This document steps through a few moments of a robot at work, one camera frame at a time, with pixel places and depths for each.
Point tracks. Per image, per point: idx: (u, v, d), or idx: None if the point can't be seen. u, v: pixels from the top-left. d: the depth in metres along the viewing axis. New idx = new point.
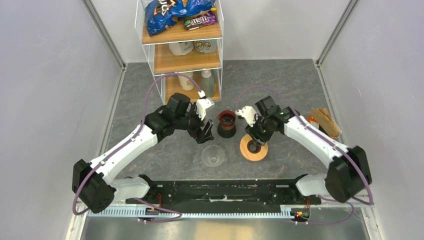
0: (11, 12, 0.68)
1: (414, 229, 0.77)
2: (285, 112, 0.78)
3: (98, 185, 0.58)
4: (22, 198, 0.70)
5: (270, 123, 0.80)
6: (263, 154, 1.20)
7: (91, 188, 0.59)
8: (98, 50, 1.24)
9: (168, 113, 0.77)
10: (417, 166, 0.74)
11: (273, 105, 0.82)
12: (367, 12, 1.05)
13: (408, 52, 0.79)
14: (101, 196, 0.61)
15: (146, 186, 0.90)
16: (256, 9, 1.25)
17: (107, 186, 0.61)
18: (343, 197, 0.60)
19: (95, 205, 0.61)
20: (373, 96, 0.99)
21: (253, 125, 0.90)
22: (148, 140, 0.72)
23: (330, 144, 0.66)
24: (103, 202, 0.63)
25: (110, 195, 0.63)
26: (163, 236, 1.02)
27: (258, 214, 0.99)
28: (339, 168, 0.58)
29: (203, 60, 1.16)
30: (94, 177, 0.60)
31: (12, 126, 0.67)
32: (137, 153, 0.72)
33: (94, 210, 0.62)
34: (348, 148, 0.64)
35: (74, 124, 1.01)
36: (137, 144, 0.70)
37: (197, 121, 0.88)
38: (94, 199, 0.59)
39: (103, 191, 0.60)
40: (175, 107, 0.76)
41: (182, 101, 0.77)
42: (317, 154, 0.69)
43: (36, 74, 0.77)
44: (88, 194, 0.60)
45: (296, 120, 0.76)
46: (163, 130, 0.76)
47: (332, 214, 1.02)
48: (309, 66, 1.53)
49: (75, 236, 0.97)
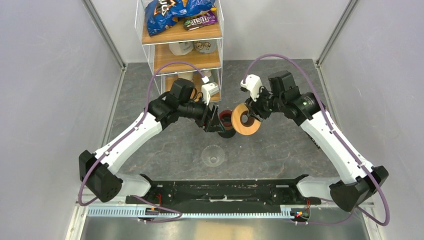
0: (11, 11, 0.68)
1: (414, 230, 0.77)
2: (307, 101, 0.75)
3: (104, 175, 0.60)
4: (22, 197, 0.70)
5: (287, 111, 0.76)
6: (256, 126, 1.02)
7: (97, 178, 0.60)
8: (98, 50, 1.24)
9: (172, 99, 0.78)
10: (417, 166, 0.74)
11: (292, 87, 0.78)
12: (367, 12, 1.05)
13: (408, 52, 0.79)
14: (109, 186, 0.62)
15: (147, 185, 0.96)
16: (256, 9, 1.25)
17: (113, 176, 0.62)
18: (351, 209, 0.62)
19: (103, 195, 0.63)
20: (373, 96, 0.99)
21: (256, 99, 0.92)
22: (151, 128, 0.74)
23: (357, 162, 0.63)
24: (111, 191, 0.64)
25: (117, 184, 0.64)
26: (163, 236, 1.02)
27: (257, 214, 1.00)
28: (360, 190, 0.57)
29: (203, 61, 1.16)
30: (99, 167, 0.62)
31: (11, 126, 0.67)
32: (141, 142, 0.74)
33: (102, 199, 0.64)
34: (373, 169, 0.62)
35: (74, 124, 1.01)
36: (141, 133, 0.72)
37: (202, 110, 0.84)
38: (101, 189, 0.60)
39: (110, 181, 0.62)
40: (178, 93, 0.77)
41: (185, 87, 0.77)
42: (337, 163, 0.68)
43: (36, 74, 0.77)
44: (95, 184, 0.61)
45: (321, 117, 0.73)
46: (167, 116, 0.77)
47: (332, 214, 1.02)
48: (309, 66, 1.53)
49: (75, 235, 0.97)
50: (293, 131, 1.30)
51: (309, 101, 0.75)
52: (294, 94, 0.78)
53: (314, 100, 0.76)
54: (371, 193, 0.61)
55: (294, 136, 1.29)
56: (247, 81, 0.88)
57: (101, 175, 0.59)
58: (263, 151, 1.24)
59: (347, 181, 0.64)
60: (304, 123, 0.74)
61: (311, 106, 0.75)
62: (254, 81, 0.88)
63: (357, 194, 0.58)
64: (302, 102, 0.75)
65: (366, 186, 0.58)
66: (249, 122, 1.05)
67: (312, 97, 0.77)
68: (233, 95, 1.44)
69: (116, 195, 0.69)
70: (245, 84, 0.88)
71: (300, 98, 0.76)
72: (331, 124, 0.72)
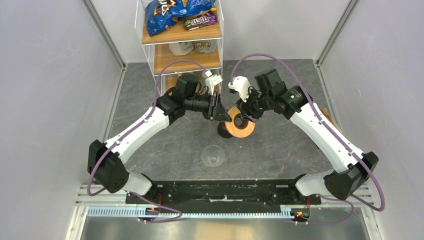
0: (12, 11, 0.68)
1: (414, 230, 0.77)
2: (294, 94, 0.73)
3: (115, 164, 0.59)
4: (22, 197, 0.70)
5: (276, 106, 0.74)
6: (249, 130, 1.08)
7: (107, 168, 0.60)
8: (98, 50, 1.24)
9: (178, 95, 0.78)
10: (417, 166, 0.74)
11: (279, 82, 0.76)
12: (367, 12, 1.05)
13: (408, 52, 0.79)
14: (117, 175, 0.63)
15: (149, 184, 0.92)
16: (256, 9, 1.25)
17: (122, 166, 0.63)
18: (345, 198, 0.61)
19: (111, 185, 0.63)
20: (373, 96, 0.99)
21: (247, 99, 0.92)
22: (160, 121, 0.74)
23: (347, 149, 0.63)
24: (118, 182, 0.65)
25: (124, 175, 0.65)
26: (163, 236, 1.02)
27: (258, 214, 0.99)
28: (353, 176, 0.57)
29: (203, 61, 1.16)
30: (110, 156, 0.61)
31: (12, 126, 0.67)
32: (148, 134, 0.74)
33: (110, 190, 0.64)
34: (363, 155, 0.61)
35: (74, 123, 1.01)
36: (151, 126, 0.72)
37: (208, 102, 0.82)
38: (110, 178, 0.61)
39: (118, 170, 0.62)
40: (183, 89, 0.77)
41: (190, 82, 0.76)
42: (329, 152, 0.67)
43: (36, 74, 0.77)
44: (105, 174, 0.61)
45: (309, 109, 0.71)
46: (174, 112, 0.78)
47: (332, 214, 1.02)
48: (309, 66, 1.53)
49: (74, 236, 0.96)
50: (293, 131, 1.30)
51: (296, 94, 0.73)
52: (281, 88, 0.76)
53: (302, 92, 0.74)
54: (363, 180, 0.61)
55: (294, 136, 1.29)
56: (235, 82, 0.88)
57: (111, 164, 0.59)
58: (263, 151, 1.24)
59: (340, 170, 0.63)
60: (294, 116, 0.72)
61: (299, 99, 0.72)
62: (242, 82, 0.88)
63: (350, 181, 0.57)
64: (290, 96, 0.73)
65: (358, 173, 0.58)
66: (243, 124, 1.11)
67: (299, 90, 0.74)
68: (233, 95, 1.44)
69: (122, 186, 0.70)
70: (233, 85, 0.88)
71: (288, 92, 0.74)
72: (320, 115, 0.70)
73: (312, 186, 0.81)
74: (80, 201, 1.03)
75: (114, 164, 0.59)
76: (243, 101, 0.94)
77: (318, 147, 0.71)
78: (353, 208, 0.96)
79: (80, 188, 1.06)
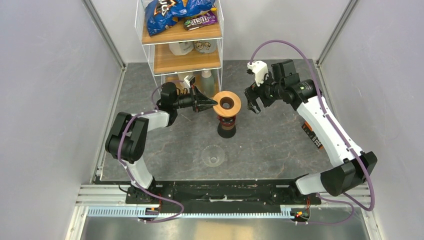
0: (11, 12, 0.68)
1: (415, 230, 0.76)
2: (304, 86, 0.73)
3: (144, 123, 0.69)
4: (21, 197, 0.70)
5: (285, 95, 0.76)
6: (234, 111, 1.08)
7: (137, 127, 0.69)
8: (98, 50, 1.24)
9: (166, 103, 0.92)
10: (418, 166, 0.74)
11: (293, 73, 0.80)
12: (367, 12, 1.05)
13: (409, 52, 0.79)
14: (141, 139, 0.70)
15: (151, 176, 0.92)
16: (257, 9, 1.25)
17: (146, 131, 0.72)
18: (338, 193, 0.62)
19: (137, 148, 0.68)
20: (373, 96, 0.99)
21: (260, 84, 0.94)
22: (163, 117, 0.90)
23: (345, 144, 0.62)
24: (139, 148, 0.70)
25: (144, 142, 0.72)
26: (163, 236, 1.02)
27: (258, 214, 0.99)
28: (347, 170, 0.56)
29: (203, 60, 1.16)
30: (137, 120, 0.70)
31: (11, 126, 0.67)
32: (157, 124, 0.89)
33: (134, 154, 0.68)
34: (362, 153, 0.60)
35: (74, 123, 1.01)
36: (160, 116, 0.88)
37: (190, 97, 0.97)
38: (139, 138, 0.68)
39: (144, 133, 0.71)
40: (167, 100, 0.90)
41: (171, 92, 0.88)
42: (327, 146, 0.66)
43: (36, 74, 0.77)
44: (134, 134, 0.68)
45: (316, 102, 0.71)
46: (170, 118, 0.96)
47: (332, 215, 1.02)
48: (309, 66, 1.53)
49: (75, 236, 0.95)
50: (294, 131, 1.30)
51: (306, 87, 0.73)
52: (294, 79, 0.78)
53: (312, 85, 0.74)
54: (359, 179, 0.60)
55: (294, 136, 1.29)
56: (254, 64, 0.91)
57: (142, 123, 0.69)
58: (263, 151, 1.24)
59: (336, 164, 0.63)
60: (300, 107, 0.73)
61: (308, 91, 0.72)
62: (261, 66, 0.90)
63: (343, 175, 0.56)
64: (299, 87, 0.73)
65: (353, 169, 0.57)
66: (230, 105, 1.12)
67: (311, 83, 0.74)
68: None
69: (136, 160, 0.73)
70: (252, 65, 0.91)
71: (298, 84, 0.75)
72: (326, 109, 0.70)
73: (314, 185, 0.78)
74: (80, 201, 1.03)
75: (144, 123, 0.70)
76: (256, 86, 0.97)
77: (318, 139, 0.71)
78: (353, 208, 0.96)
79: (80, 188, 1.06)
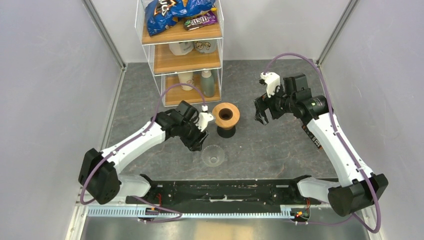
0: (11, 12, 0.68)
1: (415, 230, 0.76)
2: (316, 102, 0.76)
3: (108, 173, 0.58)
4: (22, 198, 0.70)
5: (295, 110, 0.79)
6: (231, 123, 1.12)
7: (100, 176, 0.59)
8: (97, 49, 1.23)
9: (176, 116, 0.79)
10: (418, 167, 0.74)
11: (305, 88, 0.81)
12: (367, 12, 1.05)
13: (408, 52, 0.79)
14: (109, 187, 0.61)
15: (147, 185, 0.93)
16: (257, 9, 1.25)
17: (116, 177, 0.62)
18: (344, 214, 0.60)
19: (102, 195, 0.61)
20: (373, 97, 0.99)
21: (271, 96, 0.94)
22: (156, 136, 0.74)
23: (356, 166, 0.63)
24: (109, 193, 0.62)
25: (116, 186, 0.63)
26: (163, 236, 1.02)
27: (257, 214, 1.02)
28: (355, 191, 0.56)
29: (203, 61, 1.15)
30: (104, 166, 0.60)
31: (11, 126, 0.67)
32: (145, 147, 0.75)
33: (100, 200, 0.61)
34: (372, 175, 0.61)
35: (74, 123, 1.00)
36: (153, 137, 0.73)
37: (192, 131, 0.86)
38: (102, 189, 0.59)
39: (113, 181, 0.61)
40: (184, 111, 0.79)
41: (193, 109, 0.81)
42: (337, 166, 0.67)
43: (36, 74, 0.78)
44: (97, 182, 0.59)
45: (327, 119, 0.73)
46: (170, 128, 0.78)
47: (332, 215, 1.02)
48: (310, 66, 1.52)
49: (75, 236, 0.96)
50: (293, 131, 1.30)
51: (318, 103, 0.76)
52: (306, 94, 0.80)
53: (324, 102, 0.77)
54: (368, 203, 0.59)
55: (294, 136, 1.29)
56: (268, 74, 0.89)
57: (106, 172, 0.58)
58: (263, 151, 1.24)
59: (344, 183, 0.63)
60: (310, 123, 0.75)
61: (320, 107, 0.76)
62: (273, 78, 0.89)
63: (350, 195, 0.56)
64: (311, 103, 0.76)
65: (362, 191, 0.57)
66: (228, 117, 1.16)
67: (323, 99, 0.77)
68: (233, 94, 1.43)
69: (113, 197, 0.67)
70: (265, 75, 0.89)
71: (310, 99, 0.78)
72: (337, 127, 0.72)
73: (315, 191, 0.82)
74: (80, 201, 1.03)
75: (109, 173, 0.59)
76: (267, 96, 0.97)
77: (329, 158, 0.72)
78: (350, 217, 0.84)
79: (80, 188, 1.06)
